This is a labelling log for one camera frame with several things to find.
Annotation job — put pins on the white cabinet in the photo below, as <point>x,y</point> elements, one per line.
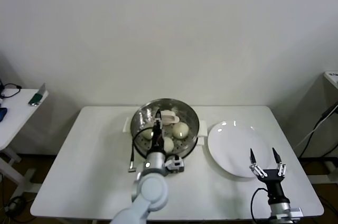
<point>331,77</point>

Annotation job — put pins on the perforated steel steamer basket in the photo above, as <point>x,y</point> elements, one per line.
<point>203,129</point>

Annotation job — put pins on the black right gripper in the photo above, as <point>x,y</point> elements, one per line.
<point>273,179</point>

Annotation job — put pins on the white steamed baozi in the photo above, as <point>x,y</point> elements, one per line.
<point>147,134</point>
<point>180,130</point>
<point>169,144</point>

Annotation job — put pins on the blue object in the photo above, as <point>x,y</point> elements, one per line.
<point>2,114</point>

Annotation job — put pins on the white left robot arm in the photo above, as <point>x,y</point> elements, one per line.
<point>150,189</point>

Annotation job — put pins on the white side table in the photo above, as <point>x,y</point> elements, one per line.
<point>18,118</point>

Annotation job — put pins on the white round plate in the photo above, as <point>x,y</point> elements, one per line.
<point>232,144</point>

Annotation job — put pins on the white metal frame foot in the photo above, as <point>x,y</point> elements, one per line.
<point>331,167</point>

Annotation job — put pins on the green circuit board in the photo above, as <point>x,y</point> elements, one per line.
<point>35,99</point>

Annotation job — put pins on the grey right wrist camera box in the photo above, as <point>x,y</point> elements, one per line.
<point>294,212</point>

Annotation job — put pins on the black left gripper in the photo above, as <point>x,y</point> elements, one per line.
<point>158,139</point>

